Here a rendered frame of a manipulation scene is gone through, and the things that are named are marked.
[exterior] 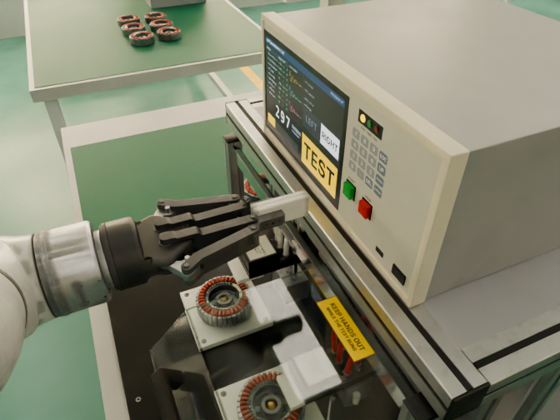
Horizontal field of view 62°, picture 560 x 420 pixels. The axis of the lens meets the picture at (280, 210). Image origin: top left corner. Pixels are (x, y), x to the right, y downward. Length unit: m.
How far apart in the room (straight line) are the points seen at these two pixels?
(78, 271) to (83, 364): 1.48
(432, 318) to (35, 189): 2.55
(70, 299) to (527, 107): 0.49
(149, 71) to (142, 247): 1.63
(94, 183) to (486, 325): 1.13
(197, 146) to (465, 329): 1.13
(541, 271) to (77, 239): 0.53
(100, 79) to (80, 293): 1.64
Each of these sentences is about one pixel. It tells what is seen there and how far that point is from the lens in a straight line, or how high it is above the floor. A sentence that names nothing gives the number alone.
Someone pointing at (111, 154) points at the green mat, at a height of 0.75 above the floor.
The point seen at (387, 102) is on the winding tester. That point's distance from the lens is 0.50.
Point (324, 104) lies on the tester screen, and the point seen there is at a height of 1.26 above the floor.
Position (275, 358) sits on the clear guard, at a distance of 0.56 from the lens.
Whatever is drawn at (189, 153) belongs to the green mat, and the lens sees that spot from 1.49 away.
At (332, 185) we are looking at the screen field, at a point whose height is 1.16.
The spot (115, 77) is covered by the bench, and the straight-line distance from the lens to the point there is 2.09.
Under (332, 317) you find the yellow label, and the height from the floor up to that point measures 1.07.
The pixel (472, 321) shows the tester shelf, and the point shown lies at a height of 1.11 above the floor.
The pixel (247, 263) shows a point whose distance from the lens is 0.87.
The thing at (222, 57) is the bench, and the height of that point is 0.75.
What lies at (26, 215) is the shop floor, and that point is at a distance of 2.72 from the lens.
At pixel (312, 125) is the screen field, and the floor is 1.22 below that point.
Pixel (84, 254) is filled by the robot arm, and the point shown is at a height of 1.22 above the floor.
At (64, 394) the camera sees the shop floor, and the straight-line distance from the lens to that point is 1.91.
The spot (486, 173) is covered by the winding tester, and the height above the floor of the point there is 1.28.
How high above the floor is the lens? 1.54
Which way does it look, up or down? 39 degrees down
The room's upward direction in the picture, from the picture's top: straight up
